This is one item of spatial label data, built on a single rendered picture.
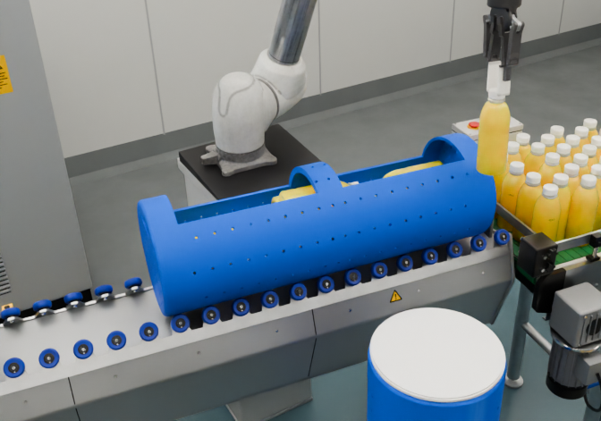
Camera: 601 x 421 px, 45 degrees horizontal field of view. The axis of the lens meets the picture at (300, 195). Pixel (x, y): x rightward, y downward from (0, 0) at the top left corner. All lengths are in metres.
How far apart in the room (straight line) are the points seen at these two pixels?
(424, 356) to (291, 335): 0.44
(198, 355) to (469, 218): 0.76
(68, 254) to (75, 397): 1.58
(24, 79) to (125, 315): 1.34
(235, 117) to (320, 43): 2.85
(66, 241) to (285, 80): 1.41
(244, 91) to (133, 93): 2.39
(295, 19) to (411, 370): 1.13
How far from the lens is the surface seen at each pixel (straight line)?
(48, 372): 1.78
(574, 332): 2.06
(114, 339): 1.75
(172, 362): 1.80
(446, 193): 1.84
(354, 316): 1.91
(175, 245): 1.63
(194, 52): 4.56
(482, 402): 1.51
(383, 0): 5.18
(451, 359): 1.54
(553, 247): 1.99
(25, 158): 3.08
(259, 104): 2.19
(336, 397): 2.90
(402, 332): 1.59
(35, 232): 3.23
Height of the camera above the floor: 2.08
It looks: 30 degrees down
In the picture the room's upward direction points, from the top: 2 degrees counter-clockwise
